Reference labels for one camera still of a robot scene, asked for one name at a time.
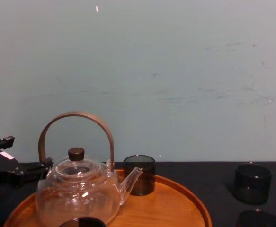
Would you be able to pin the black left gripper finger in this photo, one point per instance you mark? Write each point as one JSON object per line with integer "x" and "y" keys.
{"x": 6, "y": 141}
{"x": 32, "y": 170}

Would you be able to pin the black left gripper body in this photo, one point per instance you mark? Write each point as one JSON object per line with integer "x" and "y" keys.
{"x": 0, "y": 166}

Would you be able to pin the round wooden tray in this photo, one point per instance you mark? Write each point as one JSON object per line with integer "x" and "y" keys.
{"x": 166, "y": 201}

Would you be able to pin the glass lid with dark knob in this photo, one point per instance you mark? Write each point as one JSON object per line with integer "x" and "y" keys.
{"x": 76, "y": 154}

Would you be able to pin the dark smoked glass cup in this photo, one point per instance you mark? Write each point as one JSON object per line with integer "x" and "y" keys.
{"x": 85, "y": 222}
{"x": 142, "y": 179}
{"x": 260, "y": 220}
{"x": 252, "y": 186}

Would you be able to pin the black table cloth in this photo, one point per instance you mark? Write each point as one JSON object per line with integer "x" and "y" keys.
{"x": 199, "y": 176}

